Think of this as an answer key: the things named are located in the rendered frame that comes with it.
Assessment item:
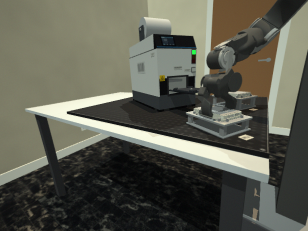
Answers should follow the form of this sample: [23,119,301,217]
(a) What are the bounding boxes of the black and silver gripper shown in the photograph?
[198,51,242,117]

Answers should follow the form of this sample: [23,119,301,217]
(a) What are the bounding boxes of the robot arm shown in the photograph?
[206,0,308,72]

